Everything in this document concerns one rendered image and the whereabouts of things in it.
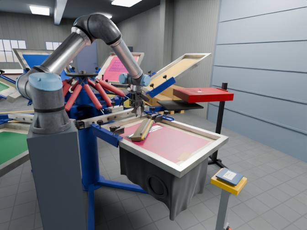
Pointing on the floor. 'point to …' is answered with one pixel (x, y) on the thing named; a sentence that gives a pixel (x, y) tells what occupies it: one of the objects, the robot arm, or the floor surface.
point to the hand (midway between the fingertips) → (139, 116)
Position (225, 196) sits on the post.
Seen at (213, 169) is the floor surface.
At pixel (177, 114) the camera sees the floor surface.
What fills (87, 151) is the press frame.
